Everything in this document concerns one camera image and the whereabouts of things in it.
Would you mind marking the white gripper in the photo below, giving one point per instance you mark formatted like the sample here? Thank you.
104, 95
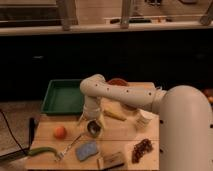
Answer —
91, 108

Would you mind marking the dark metal cup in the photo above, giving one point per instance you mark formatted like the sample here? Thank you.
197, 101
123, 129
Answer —
94, 128

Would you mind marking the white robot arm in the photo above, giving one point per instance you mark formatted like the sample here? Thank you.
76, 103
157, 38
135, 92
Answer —
186, 134

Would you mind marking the green plastic tray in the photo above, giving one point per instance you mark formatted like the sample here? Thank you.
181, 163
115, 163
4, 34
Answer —
63, 97

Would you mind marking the dark red bowl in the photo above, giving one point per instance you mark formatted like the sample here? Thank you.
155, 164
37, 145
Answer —
117, 81

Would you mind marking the orange fruit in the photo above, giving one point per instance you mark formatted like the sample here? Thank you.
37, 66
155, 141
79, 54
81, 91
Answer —
60, 132

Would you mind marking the blue sponge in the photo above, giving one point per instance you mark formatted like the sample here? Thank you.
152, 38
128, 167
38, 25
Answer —
86, 150

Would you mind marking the wooden block brush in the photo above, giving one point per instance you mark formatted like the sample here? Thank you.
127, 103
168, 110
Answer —
111, 161

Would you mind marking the silver metal fork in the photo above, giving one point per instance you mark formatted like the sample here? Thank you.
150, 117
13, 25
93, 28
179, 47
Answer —
62, 154

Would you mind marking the green handled brush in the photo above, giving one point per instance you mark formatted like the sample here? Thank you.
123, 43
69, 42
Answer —
39, 150

